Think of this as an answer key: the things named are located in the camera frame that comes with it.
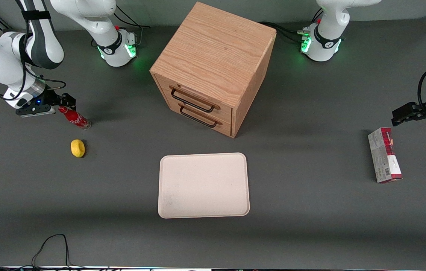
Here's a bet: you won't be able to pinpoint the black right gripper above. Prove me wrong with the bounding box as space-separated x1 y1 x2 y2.
32 87 77 110

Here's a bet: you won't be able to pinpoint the red coke bottle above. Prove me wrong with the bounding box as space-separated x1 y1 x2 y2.
58 107 92 131

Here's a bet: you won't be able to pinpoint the beige rectangular tray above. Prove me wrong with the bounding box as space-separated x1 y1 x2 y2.
158 152 250 219

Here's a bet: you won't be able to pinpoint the yellow lemon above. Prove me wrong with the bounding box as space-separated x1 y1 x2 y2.
71 139 85 158

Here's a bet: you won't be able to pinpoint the grey and red carton box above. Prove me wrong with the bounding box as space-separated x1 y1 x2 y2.
368 127 403 184

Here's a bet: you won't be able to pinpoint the wooden drawer cabinet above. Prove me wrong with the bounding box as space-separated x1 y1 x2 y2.
150 2 277 139

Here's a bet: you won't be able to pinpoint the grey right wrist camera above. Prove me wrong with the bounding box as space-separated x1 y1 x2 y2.
15 105 56 118

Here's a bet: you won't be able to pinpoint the black right arm base cables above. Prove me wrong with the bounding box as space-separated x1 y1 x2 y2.
91 5 150 48

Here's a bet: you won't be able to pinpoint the black arm base cables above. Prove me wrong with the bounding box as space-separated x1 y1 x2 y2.
259 8 324 44
91 5 150 48

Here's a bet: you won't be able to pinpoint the long black drawer handle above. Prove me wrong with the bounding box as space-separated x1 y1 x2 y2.
169 86 221 113

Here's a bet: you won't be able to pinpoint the black cable at table edge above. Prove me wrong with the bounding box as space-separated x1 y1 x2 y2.
32 234 85 270

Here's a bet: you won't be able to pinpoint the black left arm base cables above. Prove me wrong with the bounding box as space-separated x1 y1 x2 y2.
259 8 324 44

